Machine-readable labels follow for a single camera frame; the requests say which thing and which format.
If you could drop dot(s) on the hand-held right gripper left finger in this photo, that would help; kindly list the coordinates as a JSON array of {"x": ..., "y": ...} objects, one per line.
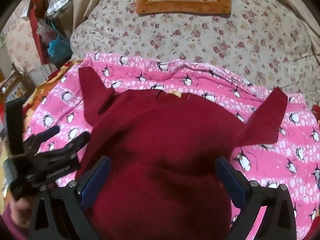
[{"x": 96, "y": 181}]

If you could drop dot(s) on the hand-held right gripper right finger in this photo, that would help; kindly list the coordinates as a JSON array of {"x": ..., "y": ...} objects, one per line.
[{"x": 230, "y": 182}]

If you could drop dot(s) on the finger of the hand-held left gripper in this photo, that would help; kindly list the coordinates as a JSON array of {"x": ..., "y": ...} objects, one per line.
[
  {"x": 46, "y": 133},
  {"x": 72, "y": 142}
]

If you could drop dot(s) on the dark red sweater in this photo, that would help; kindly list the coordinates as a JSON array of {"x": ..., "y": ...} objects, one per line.
[{"x": 162, "y": 142}]

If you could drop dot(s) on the person's left forearm maroon sleeve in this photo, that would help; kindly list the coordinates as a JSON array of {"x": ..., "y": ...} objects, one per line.
[{"x": 8, "y": 225}]

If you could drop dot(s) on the person's left hand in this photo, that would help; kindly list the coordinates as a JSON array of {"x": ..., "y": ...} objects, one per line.
[{"x": 22, "y": 212}]

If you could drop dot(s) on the pink penguin print blanket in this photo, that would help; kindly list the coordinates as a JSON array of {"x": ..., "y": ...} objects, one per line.
[{"x": 270, "y": 160}]

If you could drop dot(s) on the orange printed bedsheet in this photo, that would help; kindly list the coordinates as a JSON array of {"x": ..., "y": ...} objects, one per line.
[{"x": 50, "y": 80}]

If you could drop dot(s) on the wooden chair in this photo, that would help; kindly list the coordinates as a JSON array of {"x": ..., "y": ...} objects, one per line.
[{"x": 15, "y": 82}]

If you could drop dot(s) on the blue plastic bag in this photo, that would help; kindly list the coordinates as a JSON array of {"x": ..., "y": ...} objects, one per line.
[{"x": 57, "y": 48}]

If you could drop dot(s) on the pale floral cloth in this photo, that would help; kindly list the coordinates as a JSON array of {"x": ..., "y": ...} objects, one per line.
[{"x": 22, "y": 45}]

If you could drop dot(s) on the red wooden shelf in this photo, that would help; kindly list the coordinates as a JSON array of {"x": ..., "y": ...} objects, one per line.
[{"x": 36, "y": 30}]

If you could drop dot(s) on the small red object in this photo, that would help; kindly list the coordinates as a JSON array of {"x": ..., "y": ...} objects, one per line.
[{"x": 316, "y": 115}]

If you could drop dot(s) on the silver plastic bag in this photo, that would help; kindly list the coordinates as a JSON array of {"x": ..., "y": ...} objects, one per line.
[{"x": 56, "y": 5}]

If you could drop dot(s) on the beige curtain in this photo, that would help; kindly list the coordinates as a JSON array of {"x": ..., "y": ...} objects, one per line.
[{"x": 82, "y": 0}]

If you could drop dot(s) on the beige floral quilt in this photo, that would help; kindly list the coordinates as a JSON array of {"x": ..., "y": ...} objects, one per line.
[{"x": 200, "y": 35}]

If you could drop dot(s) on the beige cloth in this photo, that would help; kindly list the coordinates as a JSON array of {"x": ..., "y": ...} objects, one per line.
[{"x": 292, "y": 2}]

